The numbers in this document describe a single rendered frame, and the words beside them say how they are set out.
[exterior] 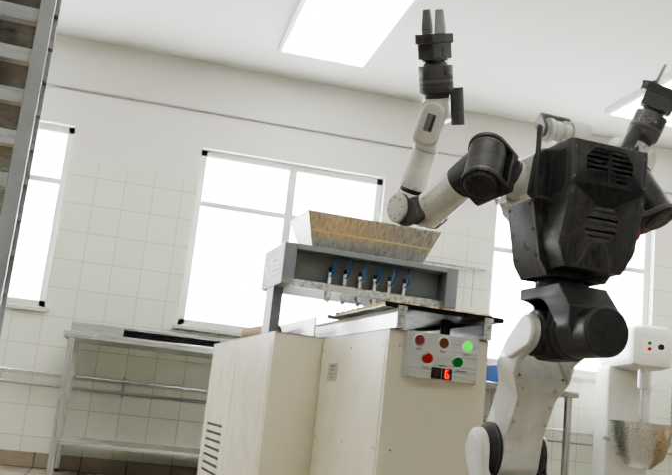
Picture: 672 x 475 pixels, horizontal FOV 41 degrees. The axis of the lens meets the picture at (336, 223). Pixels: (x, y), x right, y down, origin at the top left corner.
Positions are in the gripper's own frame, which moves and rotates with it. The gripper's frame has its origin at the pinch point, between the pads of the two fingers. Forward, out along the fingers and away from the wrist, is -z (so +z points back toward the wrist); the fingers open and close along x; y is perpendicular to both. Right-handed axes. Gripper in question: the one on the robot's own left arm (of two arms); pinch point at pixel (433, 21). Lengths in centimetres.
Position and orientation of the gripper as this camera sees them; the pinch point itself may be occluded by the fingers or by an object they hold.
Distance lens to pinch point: 234.9
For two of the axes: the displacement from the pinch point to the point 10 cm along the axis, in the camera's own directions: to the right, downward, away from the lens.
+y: 7.3, 0.7, -6.8
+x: 6.8, -1.7, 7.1
